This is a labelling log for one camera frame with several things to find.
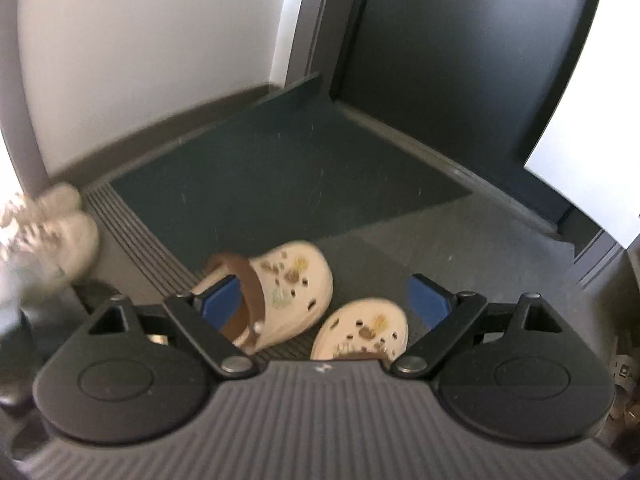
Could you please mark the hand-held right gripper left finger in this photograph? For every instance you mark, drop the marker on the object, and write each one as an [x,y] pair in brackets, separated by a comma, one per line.
[225,301]

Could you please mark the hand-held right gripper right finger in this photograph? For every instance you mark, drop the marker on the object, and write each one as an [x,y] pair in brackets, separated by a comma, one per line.
[430,304]

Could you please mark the cream chunky lace-up sneaker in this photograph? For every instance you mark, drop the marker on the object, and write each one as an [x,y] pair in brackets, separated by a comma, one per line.
[70,245]
[55,200]

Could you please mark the grey ribbed floor mat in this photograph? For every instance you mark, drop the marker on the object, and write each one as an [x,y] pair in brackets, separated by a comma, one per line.
[150,255]

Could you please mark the dark green doormat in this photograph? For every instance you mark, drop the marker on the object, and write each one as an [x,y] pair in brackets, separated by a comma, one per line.
[280,175]

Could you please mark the white cabinet door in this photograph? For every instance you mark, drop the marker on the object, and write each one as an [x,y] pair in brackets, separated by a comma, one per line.
[585,135]

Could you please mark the black entry door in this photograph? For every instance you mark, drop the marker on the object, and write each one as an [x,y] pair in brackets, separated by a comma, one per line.
[475,60]

